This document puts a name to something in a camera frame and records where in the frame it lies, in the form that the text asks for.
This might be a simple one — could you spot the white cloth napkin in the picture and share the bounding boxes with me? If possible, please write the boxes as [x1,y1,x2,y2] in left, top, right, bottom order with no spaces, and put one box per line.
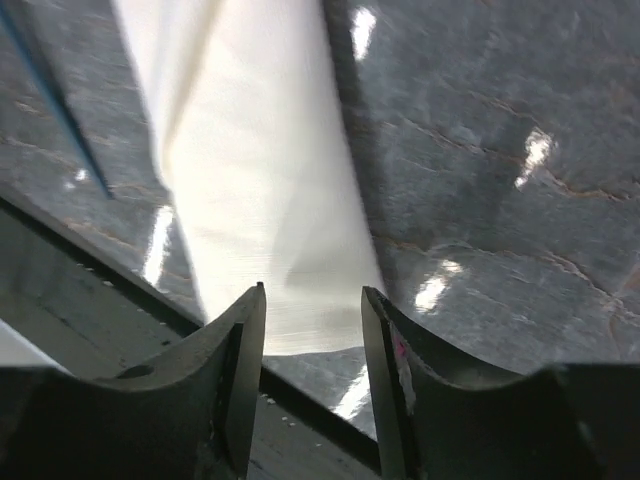
[113,0,381,356]

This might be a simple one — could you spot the blue plastic spoon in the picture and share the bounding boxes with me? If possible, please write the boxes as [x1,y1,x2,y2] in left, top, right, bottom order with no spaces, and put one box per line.
[1,1,114,199]

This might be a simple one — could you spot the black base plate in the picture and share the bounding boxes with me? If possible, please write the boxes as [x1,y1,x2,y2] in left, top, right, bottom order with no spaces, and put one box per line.
[1,199,379,479]

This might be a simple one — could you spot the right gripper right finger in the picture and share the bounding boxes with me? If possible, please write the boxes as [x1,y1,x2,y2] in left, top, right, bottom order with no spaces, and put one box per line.
[361,287,639,479]

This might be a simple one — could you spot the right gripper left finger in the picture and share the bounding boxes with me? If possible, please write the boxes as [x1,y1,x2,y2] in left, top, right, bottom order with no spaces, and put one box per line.
[1,285,266,479]

